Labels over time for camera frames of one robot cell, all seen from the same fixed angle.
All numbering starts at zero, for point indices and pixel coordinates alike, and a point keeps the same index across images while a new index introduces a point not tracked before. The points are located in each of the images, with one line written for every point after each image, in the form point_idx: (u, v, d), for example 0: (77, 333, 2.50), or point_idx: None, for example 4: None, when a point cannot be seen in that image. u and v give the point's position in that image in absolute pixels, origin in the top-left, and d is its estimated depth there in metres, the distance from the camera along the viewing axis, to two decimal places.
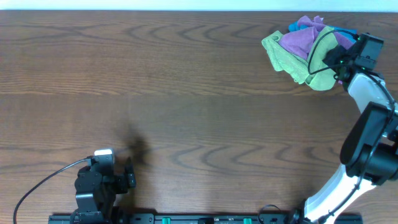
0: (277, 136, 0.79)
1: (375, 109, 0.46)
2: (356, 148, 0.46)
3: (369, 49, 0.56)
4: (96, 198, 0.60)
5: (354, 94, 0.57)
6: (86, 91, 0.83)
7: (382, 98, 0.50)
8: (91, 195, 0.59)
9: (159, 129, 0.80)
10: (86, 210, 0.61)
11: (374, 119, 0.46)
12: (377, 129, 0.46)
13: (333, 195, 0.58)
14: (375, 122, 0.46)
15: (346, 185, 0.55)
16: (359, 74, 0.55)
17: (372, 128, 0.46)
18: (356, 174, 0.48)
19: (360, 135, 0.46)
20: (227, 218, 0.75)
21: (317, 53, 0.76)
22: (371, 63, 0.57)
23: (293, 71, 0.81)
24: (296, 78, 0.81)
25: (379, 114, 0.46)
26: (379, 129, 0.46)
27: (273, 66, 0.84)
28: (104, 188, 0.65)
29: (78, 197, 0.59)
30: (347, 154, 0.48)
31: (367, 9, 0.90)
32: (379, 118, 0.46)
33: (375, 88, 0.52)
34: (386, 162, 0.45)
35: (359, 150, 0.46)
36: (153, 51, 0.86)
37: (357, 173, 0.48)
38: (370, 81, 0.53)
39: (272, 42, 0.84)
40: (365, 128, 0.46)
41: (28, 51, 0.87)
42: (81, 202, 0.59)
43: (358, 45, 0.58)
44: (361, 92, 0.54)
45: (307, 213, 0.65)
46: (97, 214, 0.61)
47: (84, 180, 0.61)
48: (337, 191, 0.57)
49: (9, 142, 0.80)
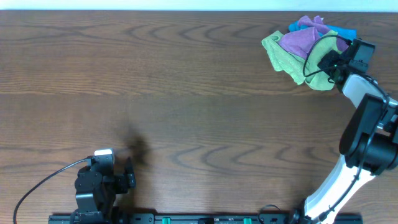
0: (277, 136, 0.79)
1: (371, 99, 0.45)
2: (354, 137, 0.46)
3: (362, 52, 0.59)
4: (96, 198, 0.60)
5: (349, 94, 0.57)
6: (86, 91, 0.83)
7: (375, 92, 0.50)
8: (91, 195, 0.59)
9: (159, 129, 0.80)
10: (86, 210, 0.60)
11: (370, 111, 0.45)
12: (374, 117, 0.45)
13: (333, 188, 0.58)
14: (372, 111, 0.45)
15: (347, 177, 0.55)
16: (354, 75, 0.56)
17: (370, 117, 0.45)
18: (354, 164, 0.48)
19: (358, 124, 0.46)
20: (227, 218, 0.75)
21: (316, 55, 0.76)
22: (364, 66, 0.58)
23: (292, 71, 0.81)
24: (296, 78, 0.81)
25: (375, 104, 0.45)
26: (376, 119, 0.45)
27: (273, 66, 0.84)
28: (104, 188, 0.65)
29: (78, 197, 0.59)
30: (346, 144, 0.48)
31: (368, 9, 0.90)
32: (375, 108, 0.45)
33: (368, 85, 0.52)
34: (384, 150, 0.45)
35: (357, 140, 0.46)
36: (153, 51, 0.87)
37: (356, 163, 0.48)
38: (363, 79, 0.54)
39: (272, 42, 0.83)
40: (362, 119, 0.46)
41: (27, 51, 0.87)
42: (81, 202, 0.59)
43: (351, 49, 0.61)
44: (356, 91, 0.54)
45: (307, 210, 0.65)
46: (97, 214, 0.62)
47: (83, 180, 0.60)
48: (337, 184, 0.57)
49: (9, 142, 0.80)
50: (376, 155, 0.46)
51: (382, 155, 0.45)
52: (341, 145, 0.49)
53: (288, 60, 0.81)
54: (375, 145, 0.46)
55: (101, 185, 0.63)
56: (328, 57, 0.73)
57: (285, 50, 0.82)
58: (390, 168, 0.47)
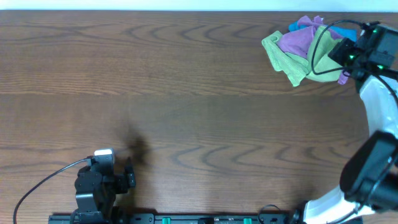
0: (277, 136, 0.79)
1: (382, 140, 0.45)
2: (358, 178, 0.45)
3: (387, 42, 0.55)
4: (96, 198, 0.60)
5: (367, 101, 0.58)
6: (86, 91, 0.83)
7: (393, 111, 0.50)
8: (91, 195, 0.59)
9: (159, 129, 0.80)
10: (86, 210, 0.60)
11: (380, 152, 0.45)
12: (382, 160, 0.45)
13: (333, 210, 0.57)
14: (383, 154, 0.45)
15: (347, 205, 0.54)
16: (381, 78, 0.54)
17: (378, 160, 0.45)
18: (356, 201, 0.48)
19: (363, 166, 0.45)
20: (227, 218, 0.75)
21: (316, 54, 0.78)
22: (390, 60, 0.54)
23: (290, 73, 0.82)
24: (293, 80, 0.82)
25: (385, 146, 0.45)
26: (384, 162, 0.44)
27: (273, 66, 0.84)
28: (104, 188, 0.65)
29: (78, 197, 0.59)
30: (348, 182, 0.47)
31: (367, 9, 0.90)
32: (385, 151, 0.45)
33: (387, 101, 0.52)
34: (388, 193, 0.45)
35: (360, 181, 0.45)
36: (153, 51, 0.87)
37: (357, 201, 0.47)
38: (384, 91, 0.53)
39: (271, 43, 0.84)
40: (370, 160, 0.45)
41: (28, 51, 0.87)
42: (81, 202, 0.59)
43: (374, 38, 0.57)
44: (374, 105, 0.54)
45: (307, 218, 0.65)
46: (97, 214, 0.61)
47: (84, 180, 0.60)
48: (337, 208, 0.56)
49: (9, 142, 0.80)
50: (382, 196, 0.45)
51: (387, 196, 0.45)
52: (344, 180, 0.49)
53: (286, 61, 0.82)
54: (382, 187, 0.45)
55: (101, 185, 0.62)
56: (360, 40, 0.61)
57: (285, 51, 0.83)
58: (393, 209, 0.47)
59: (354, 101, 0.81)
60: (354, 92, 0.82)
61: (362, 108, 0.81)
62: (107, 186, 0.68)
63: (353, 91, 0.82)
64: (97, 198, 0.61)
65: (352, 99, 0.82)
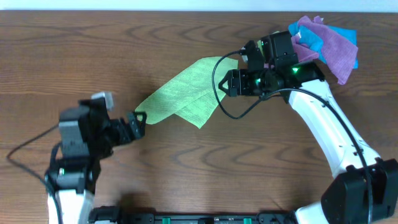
0: (277, 136, 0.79)
1: (353, 180, 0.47)
2: (349, 213, 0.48)
3: (280, 46, 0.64)
4: (81, 129, 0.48)
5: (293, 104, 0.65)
6: (86, 91, 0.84)
7: (329, 115, 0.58)
8: (77, 123, 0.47)
9: (159, 129, 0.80)
10: (70, 140, 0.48)
11: (357, 190, 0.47)
12: (357, 191, 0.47)
13: None
14: (358, 194, 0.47)
15: None
16: (303, 85, 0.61)
17: (356, 195, 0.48)
18: (336, 211, 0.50)
19: (346, 208, 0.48)
20: (227, 218, 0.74)
21: (206, 92, 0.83)
22: (294, 57, 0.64)
23: (191, 117, 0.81)
24: (194, 122, 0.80)
25: (354, 183, 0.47)
26: (362, 193, 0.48)
27: (195, 119, 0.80)
28: (91, 123, 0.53)
29: (60, 124, 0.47)
30: (338, 207, 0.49)
31: (367, 10, 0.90)
32: (360, 186, 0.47)
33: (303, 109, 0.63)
34: (356, 188, 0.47)
35: (352, 209, 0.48)
36: (153, 51, 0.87)
37: (338, 211, 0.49)
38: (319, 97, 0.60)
39: (206, 58, 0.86)
40: (350, 205, 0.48)
41: (27, 51, 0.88)
42: (64, 132, 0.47)
43: (268, 48, 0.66)
44: (303, 115, 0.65)
45: (307, 218, 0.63)
46: (83, 148, 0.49)
47: (69, 111, 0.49)
48: None
49: (10, 142, 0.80)
50: (353, 190, 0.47)
51: (357, 191, 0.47)
52: (332, 208, 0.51)
53: (203, 94, 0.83)
54: (351, 186, 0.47)
55: (89, 119, 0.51)
56: (256, 64, 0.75)
57: (206, 72, 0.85)
58: (388, 212, 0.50)
59: (355, 101, 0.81)
60: (354, 92, 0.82)
61: (363, 108, 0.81)
62: (98, 126, 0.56)
63: (353, 91, 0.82)
64: (84, 130, 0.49)
65: (352, 98, 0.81)
